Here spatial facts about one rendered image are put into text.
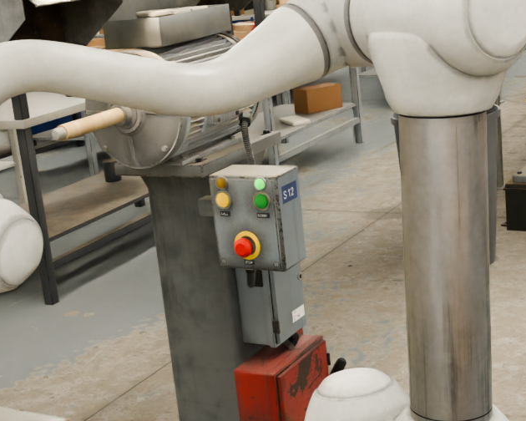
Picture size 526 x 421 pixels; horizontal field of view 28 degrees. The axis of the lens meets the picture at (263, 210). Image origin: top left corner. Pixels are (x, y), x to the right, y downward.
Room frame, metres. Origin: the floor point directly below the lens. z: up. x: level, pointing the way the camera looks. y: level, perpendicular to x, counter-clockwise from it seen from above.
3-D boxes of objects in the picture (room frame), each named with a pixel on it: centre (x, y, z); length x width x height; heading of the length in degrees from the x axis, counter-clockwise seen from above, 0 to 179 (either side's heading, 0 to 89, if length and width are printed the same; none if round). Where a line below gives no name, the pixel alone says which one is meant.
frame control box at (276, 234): (2.16, 0.00, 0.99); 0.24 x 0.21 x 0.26; 149
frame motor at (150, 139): (2.36, 0.16, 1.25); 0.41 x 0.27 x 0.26; 149
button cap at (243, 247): (2.04, 0.04, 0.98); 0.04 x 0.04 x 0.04; 59
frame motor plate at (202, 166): (2.42, 0.13, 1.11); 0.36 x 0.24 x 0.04; 149
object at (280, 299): (2.34, 0.00, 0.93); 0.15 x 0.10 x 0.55; 149
